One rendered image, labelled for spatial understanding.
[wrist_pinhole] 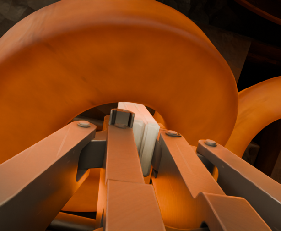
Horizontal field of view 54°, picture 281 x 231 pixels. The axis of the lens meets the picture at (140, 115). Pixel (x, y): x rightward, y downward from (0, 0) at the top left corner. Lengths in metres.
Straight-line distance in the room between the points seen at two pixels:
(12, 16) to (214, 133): 0.21
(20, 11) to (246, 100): 0.21
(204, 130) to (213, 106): 0.02
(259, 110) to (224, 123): 0.06
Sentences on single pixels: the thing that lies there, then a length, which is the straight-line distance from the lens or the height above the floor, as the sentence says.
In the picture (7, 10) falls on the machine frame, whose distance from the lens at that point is 0.30.
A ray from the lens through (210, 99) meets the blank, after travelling 0.16.
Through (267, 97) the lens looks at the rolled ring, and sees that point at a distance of 0.24.
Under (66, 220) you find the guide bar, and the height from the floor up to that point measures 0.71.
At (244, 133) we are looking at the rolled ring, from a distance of 0.23.
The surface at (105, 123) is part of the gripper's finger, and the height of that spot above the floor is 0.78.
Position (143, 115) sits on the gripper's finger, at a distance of 0.16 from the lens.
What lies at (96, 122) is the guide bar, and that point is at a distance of 0.25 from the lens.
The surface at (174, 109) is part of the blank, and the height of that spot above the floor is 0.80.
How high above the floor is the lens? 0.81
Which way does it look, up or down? 8 degrees down
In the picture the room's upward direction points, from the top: 17 degrees clockwise
